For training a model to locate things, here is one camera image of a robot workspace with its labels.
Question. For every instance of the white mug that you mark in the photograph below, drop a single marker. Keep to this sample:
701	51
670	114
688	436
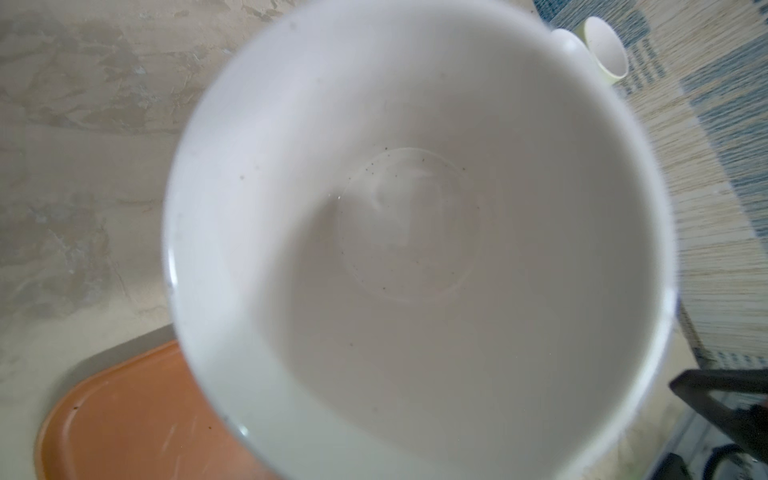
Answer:
572	46

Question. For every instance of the light green mug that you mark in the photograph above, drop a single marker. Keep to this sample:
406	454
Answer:
605	47

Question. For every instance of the purple mug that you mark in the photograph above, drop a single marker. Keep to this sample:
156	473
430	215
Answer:
418	240

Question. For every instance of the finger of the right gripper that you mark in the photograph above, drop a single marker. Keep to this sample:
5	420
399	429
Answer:
746	427

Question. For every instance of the brown plastic tray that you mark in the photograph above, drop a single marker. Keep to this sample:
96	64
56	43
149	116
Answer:
144	418

